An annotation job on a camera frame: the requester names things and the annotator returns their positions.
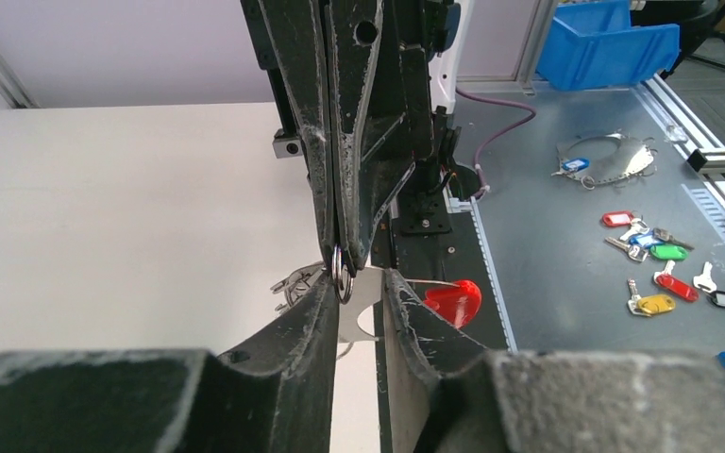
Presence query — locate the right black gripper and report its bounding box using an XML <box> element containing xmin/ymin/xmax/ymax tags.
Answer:
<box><xmin>241</xmin><ymin>1</ymin><xmax>463</xmax><ymax>271</ymax></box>

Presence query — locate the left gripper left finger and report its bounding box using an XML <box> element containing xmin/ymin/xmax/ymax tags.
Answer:
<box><xmin>0</xmin><ymin>274</ymin><xmax>340</xmax><ymax>452</ymax></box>

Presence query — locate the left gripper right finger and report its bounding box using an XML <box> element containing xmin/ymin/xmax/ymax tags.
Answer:
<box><xmin>382</xmin><ymin>268</ymin><xmax>725</xmax><ymax>453</ymax></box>

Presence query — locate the metal keyring holder red handle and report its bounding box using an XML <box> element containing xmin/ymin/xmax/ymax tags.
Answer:
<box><xmin>243</xmin><ymin>261</ymin><xmax>485</xmax><ymax>373</ymax></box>

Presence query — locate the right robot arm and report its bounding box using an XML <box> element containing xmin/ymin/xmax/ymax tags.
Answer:
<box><xmin>241</xmin><ymin>1</ymin><xmax>473</xmax><ymax>272</ymax></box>

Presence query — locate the yellow tag spare key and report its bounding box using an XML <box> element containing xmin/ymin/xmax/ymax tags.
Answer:
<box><xmin>627</xmin><ymin>278</ymin><xmax>676</xmax><ymax>317</ymax></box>

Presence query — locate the blue tag key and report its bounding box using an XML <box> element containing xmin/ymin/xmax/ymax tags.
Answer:
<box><xmin>604</xmin><ymin>232</ymin><xmax>666</xmax><ymax>262</ymax></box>

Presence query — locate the red tag key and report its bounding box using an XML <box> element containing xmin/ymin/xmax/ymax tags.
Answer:
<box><xmin>601</xmin><ymin>210</ymin><xmax>650</xmax><ymax>242</ymax></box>
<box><xmin>652</xmin><ymin>260</ymin><xmax>700</xmax><ymax>303</ymax></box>

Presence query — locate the red tag key lower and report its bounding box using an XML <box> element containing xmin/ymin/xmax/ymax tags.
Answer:
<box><xmin>652</xmin><ymin>260</ymin><xmax>700</xmax><ymax>303</ymax></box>

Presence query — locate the blue plastic bin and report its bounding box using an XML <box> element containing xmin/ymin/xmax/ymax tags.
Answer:
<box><xmin>536</xmin><ymin>1</ymin><xmax>680</xmax><ymax>92</ymax></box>

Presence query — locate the green tag spare key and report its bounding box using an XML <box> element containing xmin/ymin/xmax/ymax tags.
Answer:
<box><xmin>649</xmin><ymin>243</ymin><xmax>689</xmax><ymax>261</ymax></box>

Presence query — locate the black tag key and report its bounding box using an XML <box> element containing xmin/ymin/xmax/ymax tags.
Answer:
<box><xmin>693</xmin><ymin>261</ymin><xmax>725</xmax><ymax>309</ymax></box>

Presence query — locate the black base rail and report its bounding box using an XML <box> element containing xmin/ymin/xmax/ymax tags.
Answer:
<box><xmin>371</xmin><ymin>143</ymin><xmax>511</xmax><ymax>453</ymax></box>

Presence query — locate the white slotted cable duct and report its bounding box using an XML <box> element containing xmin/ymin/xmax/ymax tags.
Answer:
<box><xmin>447</xmin><ymin>197</ymin><xmax>519</xmax><ymax>353</ymax></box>

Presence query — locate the aluminium frame profile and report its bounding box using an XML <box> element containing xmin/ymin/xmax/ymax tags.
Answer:
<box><xmin>636</xmin><ymin>76</ymin><xmax>725</xmax><ymax>230</ymax></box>

